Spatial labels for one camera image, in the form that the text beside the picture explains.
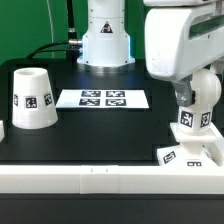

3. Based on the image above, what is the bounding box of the white lamp bulb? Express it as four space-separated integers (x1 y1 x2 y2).
178 69 222 135

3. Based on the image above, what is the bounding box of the white left fence bar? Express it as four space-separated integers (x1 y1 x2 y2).
0 120 5 142

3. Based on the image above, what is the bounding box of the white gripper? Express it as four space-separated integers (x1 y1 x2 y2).
143 0 224 107

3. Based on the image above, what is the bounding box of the white marker sheet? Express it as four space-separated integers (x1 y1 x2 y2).
56 89 149 109

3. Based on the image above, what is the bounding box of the white lamp base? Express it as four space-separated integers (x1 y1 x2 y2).
157 123 217 168

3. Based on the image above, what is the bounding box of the thin white cable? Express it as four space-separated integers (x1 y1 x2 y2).
46 0 55 59

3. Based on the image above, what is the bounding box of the white lamp shade cone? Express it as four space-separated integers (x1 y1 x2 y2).
12 67 58 129

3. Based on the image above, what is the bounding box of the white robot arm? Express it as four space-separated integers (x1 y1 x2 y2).
78 0 224 107

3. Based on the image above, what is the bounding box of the thick black cable with connector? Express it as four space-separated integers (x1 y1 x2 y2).
66 0 78 61

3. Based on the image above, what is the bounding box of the white front fence bar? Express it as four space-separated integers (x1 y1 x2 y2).
0 165 224 194

